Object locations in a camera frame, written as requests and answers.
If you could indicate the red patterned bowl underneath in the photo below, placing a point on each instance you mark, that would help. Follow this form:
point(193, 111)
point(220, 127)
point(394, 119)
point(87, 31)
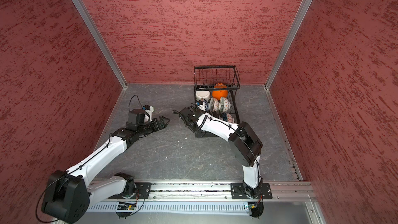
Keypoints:
point(215, 105)

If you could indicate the orange plastic bowl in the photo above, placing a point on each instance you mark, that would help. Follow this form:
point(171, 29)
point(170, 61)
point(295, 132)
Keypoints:
point(220, 90)

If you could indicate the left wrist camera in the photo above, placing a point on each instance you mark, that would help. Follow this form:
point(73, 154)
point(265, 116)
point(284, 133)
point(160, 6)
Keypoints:
point(148, 113)

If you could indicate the white perforated cable duct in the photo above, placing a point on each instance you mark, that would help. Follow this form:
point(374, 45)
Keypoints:
point(222, 208)

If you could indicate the black wire dish rack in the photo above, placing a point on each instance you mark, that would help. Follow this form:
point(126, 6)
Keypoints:
point(206, 77)

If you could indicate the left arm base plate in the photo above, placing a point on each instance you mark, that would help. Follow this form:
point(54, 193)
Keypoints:
point(140, 191)

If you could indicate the aluminium mounting rail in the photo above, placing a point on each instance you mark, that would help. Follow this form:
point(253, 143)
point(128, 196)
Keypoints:
point(217, 191)

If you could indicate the blue patterned ceramic bowl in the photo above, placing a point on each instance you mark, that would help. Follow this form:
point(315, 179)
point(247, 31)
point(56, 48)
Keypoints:
point(227, 117)

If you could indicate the white pink bowl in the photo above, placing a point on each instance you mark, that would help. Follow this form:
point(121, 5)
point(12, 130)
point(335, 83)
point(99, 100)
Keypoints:
point(202, 95)

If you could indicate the pink striped bowl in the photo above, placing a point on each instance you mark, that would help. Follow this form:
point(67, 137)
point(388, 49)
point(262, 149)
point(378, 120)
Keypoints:
point(217, 115)

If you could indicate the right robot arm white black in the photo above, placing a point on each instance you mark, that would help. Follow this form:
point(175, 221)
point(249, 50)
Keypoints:
point(242, 139)

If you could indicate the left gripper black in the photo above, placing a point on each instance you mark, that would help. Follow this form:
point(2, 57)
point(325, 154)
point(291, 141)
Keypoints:
point(162, 125)

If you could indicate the left corner aluminium profile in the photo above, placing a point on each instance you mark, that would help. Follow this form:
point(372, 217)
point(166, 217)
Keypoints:
point(85, 15)

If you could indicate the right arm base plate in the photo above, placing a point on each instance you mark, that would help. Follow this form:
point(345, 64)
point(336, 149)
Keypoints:
point(242, 191)

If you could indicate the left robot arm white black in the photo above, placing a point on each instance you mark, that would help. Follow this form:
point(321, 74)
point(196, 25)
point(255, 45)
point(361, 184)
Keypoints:
point(70, 193)

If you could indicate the corner aluminium profile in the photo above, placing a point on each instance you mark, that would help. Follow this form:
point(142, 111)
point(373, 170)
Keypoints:
point(297, 21)
point(85, 15)

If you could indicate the right corner aluminium profile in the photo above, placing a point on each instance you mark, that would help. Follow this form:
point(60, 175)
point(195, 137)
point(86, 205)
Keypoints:
point(297, 21)

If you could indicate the green patterned ceramic bowl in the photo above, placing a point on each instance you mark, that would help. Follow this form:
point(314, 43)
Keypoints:
point(224, 105)

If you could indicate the orange patterned bowl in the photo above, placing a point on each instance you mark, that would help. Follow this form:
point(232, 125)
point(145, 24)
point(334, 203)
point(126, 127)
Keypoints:
point(206, 105)

